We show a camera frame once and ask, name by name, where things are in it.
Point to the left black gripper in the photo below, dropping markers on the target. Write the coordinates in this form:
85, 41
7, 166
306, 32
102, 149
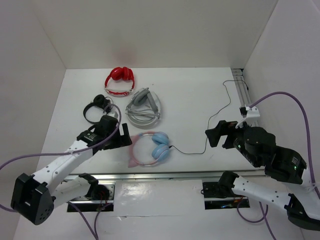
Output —
122, 140

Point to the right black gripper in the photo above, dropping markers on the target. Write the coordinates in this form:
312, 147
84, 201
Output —
223, 127

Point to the pink blue cat-ear headphones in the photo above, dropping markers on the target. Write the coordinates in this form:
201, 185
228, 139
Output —
159, 154

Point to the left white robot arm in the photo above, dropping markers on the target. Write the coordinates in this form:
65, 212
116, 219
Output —
35, 196

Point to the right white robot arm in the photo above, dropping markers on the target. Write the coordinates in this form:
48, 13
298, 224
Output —
284, 165

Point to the grey white headphones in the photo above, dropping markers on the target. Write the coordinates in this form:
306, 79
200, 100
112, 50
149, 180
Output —
144, 110

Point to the red white headphones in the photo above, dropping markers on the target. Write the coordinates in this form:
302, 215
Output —
116, 74

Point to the aluminium rail front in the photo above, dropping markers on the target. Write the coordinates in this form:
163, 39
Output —
169, 175

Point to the aluminium rail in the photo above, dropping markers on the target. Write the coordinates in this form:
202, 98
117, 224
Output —
169, 175
242, 89

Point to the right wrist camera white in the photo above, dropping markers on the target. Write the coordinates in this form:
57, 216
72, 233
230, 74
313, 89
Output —
250, 115

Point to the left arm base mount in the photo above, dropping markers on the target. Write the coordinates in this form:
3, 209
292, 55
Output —
103, 196

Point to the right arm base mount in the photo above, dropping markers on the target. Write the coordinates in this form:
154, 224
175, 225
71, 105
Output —
217, 199

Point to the aluminium rail right side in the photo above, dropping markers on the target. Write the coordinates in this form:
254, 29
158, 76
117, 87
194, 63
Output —
242, 89

